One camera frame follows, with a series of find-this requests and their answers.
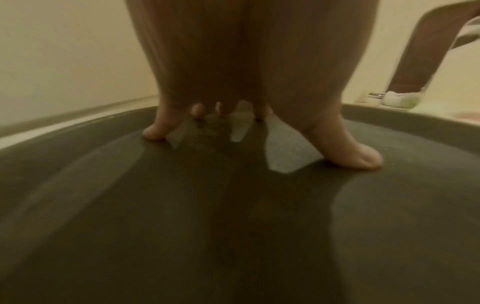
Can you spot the dark round tray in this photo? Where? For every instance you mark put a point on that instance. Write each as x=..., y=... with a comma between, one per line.
x=187, y=222

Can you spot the white green-edged cleaning cloth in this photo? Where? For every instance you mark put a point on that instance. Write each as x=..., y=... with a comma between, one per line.
x=401, y=99

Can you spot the person's left hand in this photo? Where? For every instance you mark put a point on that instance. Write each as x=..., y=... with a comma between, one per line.
x=255, y=53

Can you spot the person's right hand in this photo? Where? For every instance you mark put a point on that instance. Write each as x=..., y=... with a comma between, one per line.
x=427, y=47

